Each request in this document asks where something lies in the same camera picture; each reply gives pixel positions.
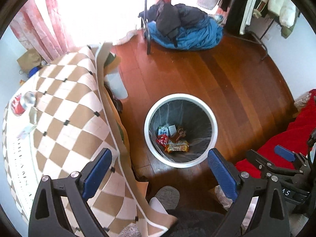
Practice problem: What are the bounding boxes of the white box in bin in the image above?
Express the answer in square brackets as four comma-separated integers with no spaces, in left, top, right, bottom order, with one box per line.
[168,125,177,136]

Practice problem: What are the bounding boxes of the small red snack wrapper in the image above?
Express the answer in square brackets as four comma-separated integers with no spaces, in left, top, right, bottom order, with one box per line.
[156,134,169,148]

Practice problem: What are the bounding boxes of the dark jacket on pile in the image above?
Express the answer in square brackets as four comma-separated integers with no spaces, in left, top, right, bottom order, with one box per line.
[138,0,208,40]

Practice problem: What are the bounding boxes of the white round trash bin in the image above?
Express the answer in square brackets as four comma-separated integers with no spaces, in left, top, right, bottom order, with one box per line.
[144,94,218,168]

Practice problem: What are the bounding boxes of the orange yellow snack bag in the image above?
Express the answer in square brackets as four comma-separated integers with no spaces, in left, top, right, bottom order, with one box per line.
[165,140,189,153]

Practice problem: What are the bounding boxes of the red cloth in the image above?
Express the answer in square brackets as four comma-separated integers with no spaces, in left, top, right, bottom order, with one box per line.
[234,88,316,172]

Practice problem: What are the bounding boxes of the red soda can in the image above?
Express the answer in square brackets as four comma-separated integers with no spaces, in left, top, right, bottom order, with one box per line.
[11,91,36,116]

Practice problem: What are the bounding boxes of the pink curtain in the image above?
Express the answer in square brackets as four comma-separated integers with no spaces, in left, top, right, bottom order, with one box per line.
[9,0,72,62]

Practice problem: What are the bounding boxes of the brown snack bag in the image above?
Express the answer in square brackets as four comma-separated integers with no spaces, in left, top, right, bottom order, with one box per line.
[171,127,186,143]

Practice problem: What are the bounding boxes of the black clothes rack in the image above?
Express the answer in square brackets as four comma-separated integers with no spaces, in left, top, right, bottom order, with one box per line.
[141,0,151,55]

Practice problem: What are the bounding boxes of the checkered brown white blanket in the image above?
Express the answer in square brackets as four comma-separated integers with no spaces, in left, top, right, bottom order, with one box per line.
[2,43,177,236]

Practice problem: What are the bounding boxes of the blue white packet in bin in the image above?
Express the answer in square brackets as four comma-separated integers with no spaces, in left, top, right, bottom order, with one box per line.
[157,126,169,136]

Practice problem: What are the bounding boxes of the hanging clothes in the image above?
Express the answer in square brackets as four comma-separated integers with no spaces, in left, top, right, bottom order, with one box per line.
[197,0,300,39]

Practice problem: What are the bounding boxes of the white plastic container under bed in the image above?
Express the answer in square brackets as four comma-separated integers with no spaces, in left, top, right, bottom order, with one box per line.
[104,67,128,100]

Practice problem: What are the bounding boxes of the brown paper bag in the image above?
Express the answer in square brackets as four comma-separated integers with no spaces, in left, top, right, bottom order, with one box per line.
[17,48,44,74]

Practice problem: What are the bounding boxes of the blue lid container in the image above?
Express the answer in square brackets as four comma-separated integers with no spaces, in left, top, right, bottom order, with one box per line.
[28,66,41,78]

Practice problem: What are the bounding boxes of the grey slipper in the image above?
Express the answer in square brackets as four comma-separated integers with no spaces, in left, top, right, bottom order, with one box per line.
[155,186,180,210]

